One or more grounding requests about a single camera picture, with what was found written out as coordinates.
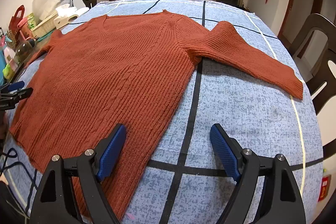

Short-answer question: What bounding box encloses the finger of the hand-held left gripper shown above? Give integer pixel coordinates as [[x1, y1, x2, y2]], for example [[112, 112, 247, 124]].
[[0, 81, 25, 92], [9, 87, 34, 102]]

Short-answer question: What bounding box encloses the rust red knitted sweater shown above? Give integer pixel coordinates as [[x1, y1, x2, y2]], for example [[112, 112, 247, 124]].
[[9, 9, 304, 217]]

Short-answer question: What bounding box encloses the cream wicker basket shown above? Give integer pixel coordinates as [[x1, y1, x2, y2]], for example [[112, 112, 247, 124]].
[[31, 13, 58, 38]]

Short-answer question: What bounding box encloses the blue checked tablecloth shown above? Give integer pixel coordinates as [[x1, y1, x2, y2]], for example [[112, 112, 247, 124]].
[[0, 0, 324, 224]]

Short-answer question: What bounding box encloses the light green container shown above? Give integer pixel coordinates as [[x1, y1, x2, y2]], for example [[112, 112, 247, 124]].
[[3, 60, 21, 80]]

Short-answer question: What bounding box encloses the pink plastic cup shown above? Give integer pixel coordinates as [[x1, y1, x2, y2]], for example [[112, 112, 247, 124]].
[[17, 18, 33, 41]]

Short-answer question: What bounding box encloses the dark glass bottle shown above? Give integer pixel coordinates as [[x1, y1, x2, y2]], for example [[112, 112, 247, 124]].
[[15, 40, 35, 62]]

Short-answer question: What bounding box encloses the red handled bag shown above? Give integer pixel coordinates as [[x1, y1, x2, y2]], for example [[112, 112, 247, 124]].
[[9, 5, 25, 30]]

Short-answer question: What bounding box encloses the red box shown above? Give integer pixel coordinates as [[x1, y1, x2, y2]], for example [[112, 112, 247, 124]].
[[318, 174, 332, 203]]

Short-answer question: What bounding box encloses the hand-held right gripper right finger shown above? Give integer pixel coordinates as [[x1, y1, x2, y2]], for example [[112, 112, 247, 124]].
[[210, 123, 306, 224]]

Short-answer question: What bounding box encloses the green knitted mat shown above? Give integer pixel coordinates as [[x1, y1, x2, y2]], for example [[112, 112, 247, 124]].
[[34, 28, 57, 42]]

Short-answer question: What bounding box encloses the white tissue box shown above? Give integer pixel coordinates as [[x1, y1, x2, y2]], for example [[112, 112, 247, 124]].
[[56, 4, 91, 18]]

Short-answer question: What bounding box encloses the pink plastic bottle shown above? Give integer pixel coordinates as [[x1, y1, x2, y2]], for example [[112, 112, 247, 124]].
[[1, 44, 16, 65]]

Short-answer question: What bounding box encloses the brown wooden door frame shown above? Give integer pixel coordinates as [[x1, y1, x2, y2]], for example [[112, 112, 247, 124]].
[[277, 0, 326, 43]]

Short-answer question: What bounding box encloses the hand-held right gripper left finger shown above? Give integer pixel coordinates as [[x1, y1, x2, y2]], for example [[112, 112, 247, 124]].
[[29, 123, 127, 224]]

